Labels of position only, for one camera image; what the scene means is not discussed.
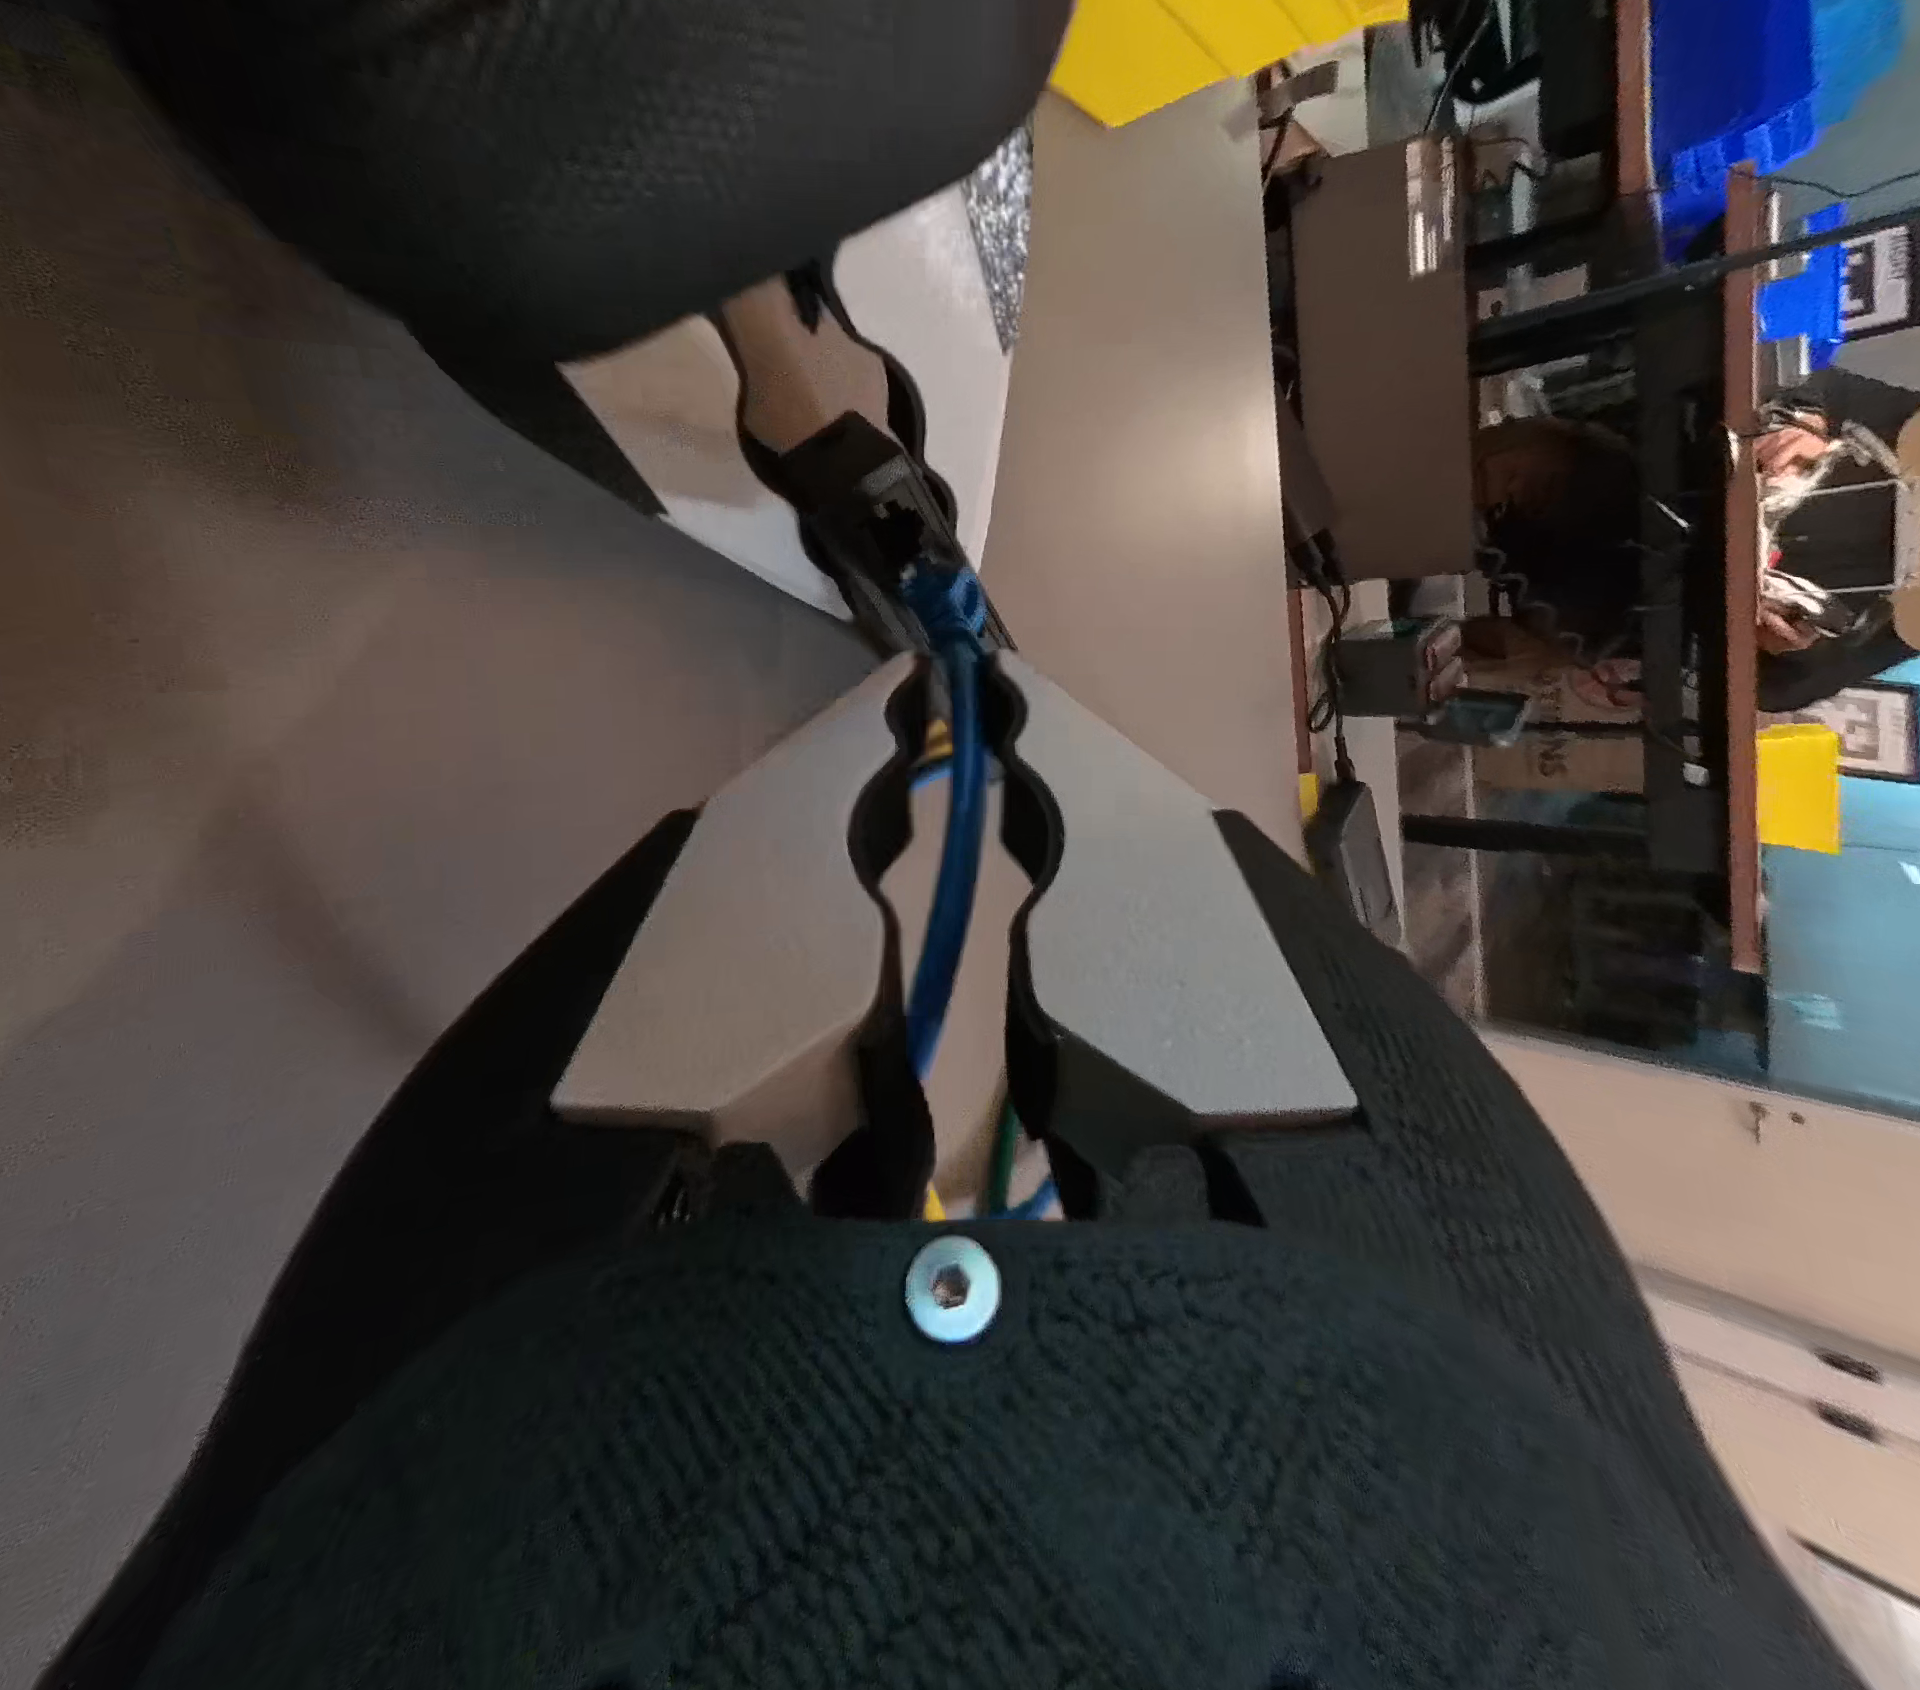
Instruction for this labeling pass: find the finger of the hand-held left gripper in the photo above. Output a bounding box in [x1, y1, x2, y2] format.
[562, 316, 868, 630]
[833, 189, 1011, 570]

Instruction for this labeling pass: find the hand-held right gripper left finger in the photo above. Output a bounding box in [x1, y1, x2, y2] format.
[552, 652, 941, 1203]

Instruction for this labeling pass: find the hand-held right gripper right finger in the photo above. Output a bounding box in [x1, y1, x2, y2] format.
[991, 652, 1362, 1190]

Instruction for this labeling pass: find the black ethernet switch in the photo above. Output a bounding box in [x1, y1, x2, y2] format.
[776, 412, 1022, 659]

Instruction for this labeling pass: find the blue ethernet cable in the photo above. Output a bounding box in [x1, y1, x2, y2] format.
[896, 556, 1064, 1224]

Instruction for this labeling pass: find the black power adapter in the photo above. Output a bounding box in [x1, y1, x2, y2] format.
[1305, 778, 1409, 949]

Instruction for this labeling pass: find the black battery charger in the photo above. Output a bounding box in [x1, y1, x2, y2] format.
[1326, 610, 1532, 749]

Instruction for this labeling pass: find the grey equipment case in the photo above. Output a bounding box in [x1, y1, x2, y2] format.
[1290, 135, 1480, 582]

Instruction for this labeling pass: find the cardboard box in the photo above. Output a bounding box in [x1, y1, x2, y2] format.
[1462, 653, 1653, 796]

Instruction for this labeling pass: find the white door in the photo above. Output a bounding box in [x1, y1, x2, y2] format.
[1477, 1029, 1920, 1287]
[1635, 1270, 1920, 1690]

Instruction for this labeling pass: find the small yellow bin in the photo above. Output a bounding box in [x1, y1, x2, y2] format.
[1754, 725, 1842, 856]

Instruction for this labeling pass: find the black light stand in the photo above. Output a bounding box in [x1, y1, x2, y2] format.
[1477, 204, 1920, 340]

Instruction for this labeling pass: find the framed tag sign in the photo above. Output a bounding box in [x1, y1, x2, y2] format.
[1793, 684, 1920, 780]
[1831, 220, 1920, 338]

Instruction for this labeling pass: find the small wooden screen board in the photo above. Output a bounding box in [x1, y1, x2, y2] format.
[1886, 412, 1920, 653]

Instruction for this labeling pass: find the blue plastic bins stack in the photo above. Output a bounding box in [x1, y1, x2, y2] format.
[1650, 0, 1825, 222]

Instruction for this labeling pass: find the small blue bin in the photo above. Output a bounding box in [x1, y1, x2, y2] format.
[1754, 201, 1858, 346]

